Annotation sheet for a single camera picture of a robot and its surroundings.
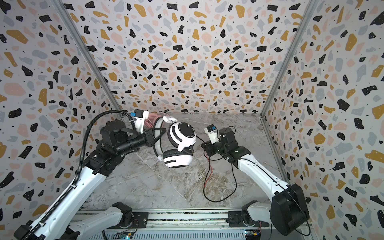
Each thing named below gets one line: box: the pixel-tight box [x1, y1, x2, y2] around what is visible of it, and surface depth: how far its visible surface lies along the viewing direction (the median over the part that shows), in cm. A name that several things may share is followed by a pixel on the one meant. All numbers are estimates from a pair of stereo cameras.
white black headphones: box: [153, 116, 197, 169], surface depth 48 cm
